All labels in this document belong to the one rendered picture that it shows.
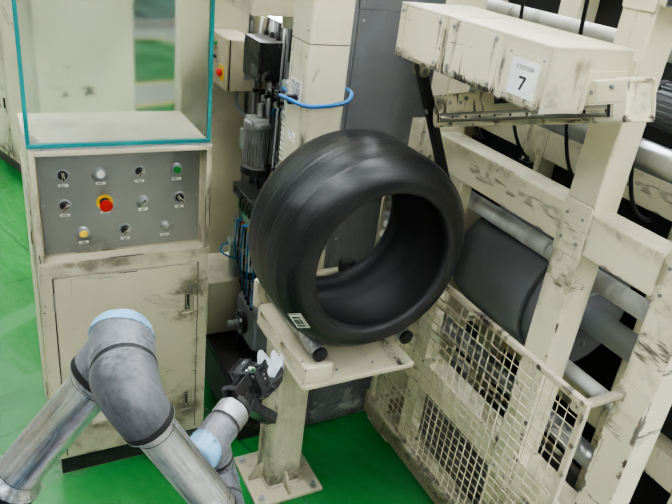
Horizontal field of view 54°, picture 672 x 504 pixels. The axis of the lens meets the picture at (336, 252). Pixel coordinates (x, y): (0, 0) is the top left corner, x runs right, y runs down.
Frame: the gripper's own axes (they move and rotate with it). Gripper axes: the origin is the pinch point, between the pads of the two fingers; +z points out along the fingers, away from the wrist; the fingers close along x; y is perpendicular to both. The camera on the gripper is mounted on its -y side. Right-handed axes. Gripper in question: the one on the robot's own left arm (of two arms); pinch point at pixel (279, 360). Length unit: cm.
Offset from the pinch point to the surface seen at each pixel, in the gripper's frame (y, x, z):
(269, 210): 29.9, 4.5, 22.3
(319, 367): -16.4, 2.0, 17.8
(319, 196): 33.2, -11.7, 20.7
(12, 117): 30, 336, 222
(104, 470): -69, 110, 14
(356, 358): -25.5, -0.4, 33.8
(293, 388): -49, 36, 46
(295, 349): -13.2, 10.5, 21.3
